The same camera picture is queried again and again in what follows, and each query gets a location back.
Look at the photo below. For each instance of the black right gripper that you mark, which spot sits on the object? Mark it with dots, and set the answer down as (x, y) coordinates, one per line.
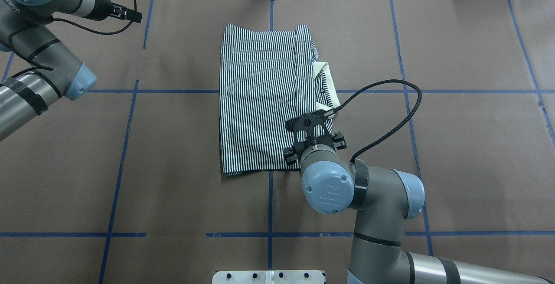
(338, 139)

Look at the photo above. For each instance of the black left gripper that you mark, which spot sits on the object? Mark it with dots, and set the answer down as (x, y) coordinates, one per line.
(102, 6)

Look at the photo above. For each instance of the striped polo shirt white collar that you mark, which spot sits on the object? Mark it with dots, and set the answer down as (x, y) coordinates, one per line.
(267, 78)

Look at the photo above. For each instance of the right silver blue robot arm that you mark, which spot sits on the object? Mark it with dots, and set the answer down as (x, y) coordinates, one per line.
(383, 200)

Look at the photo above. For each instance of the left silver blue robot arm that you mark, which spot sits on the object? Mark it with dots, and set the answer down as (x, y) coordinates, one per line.
(55, 72)

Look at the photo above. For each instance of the white camera stand post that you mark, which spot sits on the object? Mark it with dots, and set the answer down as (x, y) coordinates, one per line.
(309, 276)

